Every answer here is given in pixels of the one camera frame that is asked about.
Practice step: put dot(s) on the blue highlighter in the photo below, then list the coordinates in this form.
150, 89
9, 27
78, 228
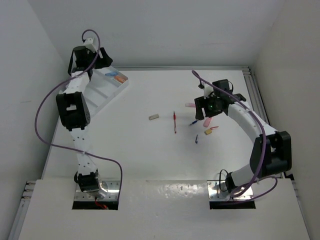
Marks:
111, 74

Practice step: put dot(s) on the metal base plate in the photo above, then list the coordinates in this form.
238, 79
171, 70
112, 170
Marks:
108, 192
215, 194

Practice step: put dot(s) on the orange highlighter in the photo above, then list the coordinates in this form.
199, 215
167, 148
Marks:
120, 79

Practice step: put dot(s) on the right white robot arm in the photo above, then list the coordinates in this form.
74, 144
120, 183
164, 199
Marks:
272, 149

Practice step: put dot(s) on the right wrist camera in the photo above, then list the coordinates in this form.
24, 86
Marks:
208, 91

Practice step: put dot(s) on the yellow eraser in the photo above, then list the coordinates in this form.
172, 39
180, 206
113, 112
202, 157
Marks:
208, 131

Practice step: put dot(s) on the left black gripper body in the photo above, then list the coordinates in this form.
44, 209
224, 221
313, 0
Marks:
92, 56

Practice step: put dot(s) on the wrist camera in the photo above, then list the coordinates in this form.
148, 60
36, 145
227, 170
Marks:
208, 91
89, 43

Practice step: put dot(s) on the purple pink highlighter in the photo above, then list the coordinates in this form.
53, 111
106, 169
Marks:
190, 105

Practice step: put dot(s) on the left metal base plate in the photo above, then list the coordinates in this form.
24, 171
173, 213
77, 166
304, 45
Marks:
108, 192

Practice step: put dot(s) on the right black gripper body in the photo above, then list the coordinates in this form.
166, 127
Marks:
211, 107

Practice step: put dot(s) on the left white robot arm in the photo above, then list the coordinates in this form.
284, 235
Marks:
75, 115

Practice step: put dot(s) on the white eraser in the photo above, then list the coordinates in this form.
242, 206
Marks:
153, 117

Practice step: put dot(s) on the red pen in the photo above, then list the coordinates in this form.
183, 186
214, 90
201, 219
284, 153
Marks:
174, 122

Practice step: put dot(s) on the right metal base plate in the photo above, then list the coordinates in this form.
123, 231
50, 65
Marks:
215, 194

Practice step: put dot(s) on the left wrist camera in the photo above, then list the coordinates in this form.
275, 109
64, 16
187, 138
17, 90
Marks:
89, 43

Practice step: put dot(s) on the white compartment tray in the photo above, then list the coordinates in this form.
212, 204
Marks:
99, 89

